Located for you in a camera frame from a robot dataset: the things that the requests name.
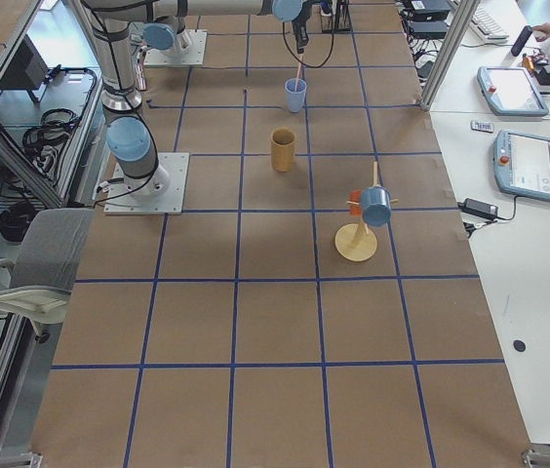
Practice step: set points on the grey office chair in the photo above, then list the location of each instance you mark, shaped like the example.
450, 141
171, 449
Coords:
37, 285

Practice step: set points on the wooden mug tree stand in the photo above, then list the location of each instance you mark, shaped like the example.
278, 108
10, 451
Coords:
356, 241

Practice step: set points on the black wire mug rack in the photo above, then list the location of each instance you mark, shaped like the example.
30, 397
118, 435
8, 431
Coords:
335, 16

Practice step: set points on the aluminium frame post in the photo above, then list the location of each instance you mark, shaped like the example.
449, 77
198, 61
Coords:
460, 23

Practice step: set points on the teach pendant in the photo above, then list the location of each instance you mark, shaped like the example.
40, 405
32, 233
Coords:
521, 164
509, 91

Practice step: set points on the teach pendant far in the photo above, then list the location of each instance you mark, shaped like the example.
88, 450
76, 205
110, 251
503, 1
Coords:
509, 91

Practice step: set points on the teach pendant near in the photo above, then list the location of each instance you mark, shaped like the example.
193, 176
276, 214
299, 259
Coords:
521, 164

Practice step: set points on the light blue plastic cup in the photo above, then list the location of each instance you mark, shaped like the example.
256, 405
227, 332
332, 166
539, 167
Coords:
295, 101

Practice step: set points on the white keyboard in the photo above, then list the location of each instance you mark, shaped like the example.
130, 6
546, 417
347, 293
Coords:
486, 28

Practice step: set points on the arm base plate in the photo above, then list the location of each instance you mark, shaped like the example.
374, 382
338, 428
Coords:
193, 57
163, 194

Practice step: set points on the blue mug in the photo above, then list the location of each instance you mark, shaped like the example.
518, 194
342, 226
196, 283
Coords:
375, 206

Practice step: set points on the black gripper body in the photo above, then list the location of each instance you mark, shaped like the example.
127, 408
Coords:
298, 29

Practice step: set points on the bamboo cylinder holder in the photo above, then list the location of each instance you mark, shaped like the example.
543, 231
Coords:
282, 144

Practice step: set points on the orange red mug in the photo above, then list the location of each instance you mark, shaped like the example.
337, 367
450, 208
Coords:
353, 203

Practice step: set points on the black power adapter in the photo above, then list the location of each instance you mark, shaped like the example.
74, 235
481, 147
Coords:
479, 209

